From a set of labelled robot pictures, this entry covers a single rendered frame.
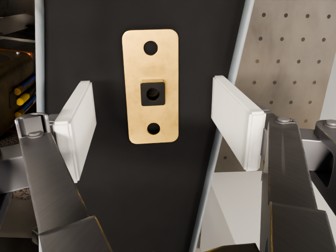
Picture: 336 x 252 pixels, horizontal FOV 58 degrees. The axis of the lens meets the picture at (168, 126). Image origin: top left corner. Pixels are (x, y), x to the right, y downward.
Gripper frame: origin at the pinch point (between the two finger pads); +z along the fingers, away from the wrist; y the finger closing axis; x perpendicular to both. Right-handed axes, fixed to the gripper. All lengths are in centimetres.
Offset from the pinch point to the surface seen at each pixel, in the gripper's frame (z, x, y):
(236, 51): 4.7, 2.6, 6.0
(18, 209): 13.3, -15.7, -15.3
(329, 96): 121, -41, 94
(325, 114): 121, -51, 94
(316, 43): 51, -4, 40
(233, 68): 4.7, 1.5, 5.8
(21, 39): 36.4, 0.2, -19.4
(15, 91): 17.5, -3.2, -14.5
